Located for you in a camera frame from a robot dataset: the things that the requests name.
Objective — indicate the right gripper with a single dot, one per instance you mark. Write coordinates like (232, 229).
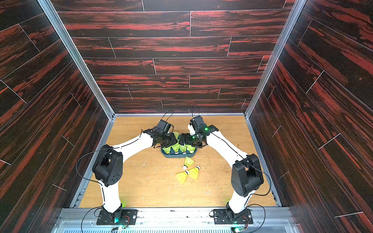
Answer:
(188, 139)

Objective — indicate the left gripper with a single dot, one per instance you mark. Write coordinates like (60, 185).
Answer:
(173, 141)

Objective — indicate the teal plastic storage box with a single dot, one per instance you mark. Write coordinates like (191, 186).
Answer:
(180, 154)

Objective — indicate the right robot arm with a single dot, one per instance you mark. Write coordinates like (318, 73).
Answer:
(246, 175)

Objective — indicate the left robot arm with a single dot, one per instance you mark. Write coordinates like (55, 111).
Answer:
(108, 167)

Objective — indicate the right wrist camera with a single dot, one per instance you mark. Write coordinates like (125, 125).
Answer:
(197, 125)

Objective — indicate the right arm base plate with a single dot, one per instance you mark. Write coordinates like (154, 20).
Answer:
(227, 216)

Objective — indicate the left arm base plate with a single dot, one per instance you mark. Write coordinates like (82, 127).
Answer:
(123, 217)

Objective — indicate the aluminium front rail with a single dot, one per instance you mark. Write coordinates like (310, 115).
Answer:
(179, 220)

